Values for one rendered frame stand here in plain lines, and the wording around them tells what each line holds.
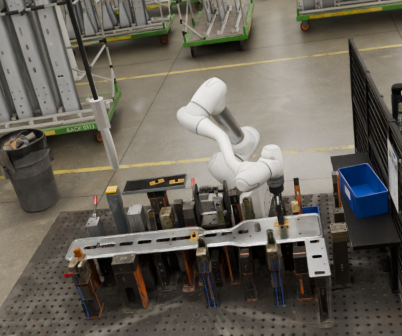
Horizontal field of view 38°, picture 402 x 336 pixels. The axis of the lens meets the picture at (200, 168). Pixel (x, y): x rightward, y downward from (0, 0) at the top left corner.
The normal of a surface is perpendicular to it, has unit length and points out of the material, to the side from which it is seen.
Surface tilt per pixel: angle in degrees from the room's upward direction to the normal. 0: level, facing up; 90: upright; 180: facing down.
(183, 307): 0
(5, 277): 0
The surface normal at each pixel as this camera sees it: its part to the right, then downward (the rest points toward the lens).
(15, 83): -0.07, 0.38
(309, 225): -0.18, -0.86
